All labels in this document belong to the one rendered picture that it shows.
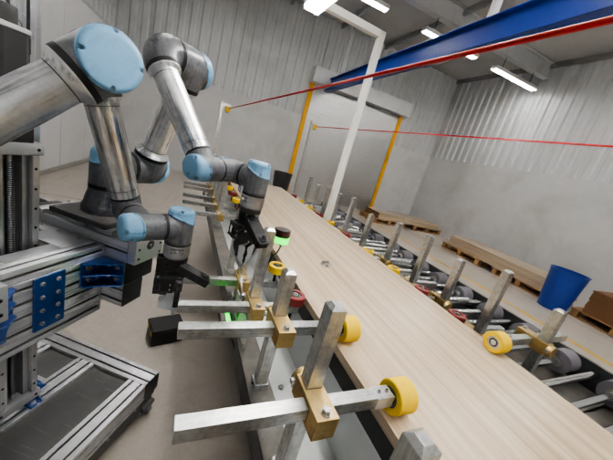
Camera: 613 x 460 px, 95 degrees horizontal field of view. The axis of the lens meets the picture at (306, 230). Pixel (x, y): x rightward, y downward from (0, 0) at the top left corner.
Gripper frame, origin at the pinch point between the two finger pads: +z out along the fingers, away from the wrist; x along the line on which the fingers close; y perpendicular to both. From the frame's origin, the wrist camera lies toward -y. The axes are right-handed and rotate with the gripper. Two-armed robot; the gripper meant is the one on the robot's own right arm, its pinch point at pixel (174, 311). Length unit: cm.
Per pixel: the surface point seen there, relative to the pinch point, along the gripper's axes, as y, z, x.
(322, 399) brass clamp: -28, -14, 51
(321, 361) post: -26, -21, 48
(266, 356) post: -26.0, -0.3, 22.8
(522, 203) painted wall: -773, -81, -348
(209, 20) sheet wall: -12, -299, -778
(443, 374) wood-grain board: -76, -7, 43
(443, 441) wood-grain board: -57, -7, 60
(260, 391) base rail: -26.8, 12.5, 23.4
